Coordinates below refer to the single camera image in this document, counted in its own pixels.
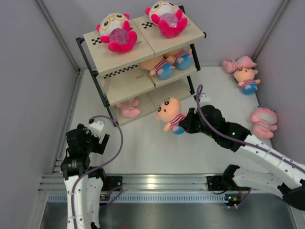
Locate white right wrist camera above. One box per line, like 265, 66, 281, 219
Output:
193, 93, 211, 103

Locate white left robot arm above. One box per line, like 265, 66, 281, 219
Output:
61, 119, 110, 229

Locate aluminium frame post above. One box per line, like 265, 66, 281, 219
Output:
252, 0, 291, 62
33, 0, 80, 73

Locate peach doll on middle shelf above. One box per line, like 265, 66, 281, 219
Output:
163, 48, 193, 70

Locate aluminium frame post right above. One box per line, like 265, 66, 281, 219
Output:
252, 0, 291, 62

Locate pink striped plush right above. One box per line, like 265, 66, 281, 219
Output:
251, 106, 278, 139

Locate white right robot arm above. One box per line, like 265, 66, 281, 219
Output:
179, 105, 305, 210

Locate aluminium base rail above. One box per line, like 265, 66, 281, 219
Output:
38, 173, 282, 193

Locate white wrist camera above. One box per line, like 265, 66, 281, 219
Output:
88, 119, 104, 138
193, 93, 211, 103

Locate white panda toy on shelf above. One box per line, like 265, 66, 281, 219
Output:
145, 1, 188, 38

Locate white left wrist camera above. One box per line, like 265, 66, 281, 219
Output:
88, 119, 104, 138

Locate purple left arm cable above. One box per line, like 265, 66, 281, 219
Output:
71, 115, 124, 229

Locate pink plush far corner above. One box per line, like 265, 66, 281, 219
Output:
222, 56, 257, 73

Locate peach doll blue pants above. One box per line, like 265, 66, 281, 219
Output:
140, 55, 175, 80
233, 68, 260, 95
156, 97, 187, 135

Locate white slotted cable duct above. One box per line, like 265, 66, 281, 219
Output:
47, 192, 241, 203

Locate beige three-tier shelf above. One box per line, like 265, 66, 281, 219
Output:
76, 15, 206, 125

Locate aluminium frame post left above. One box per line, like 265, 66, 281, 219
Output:
33, 0, 80, 73

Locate white pink panda plush glasses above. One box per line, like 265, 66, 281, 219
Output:
96, 13, 138, 53

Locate pink striped plush bottom shelf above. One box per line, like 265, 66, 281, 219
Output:
116, 99, 141, 118

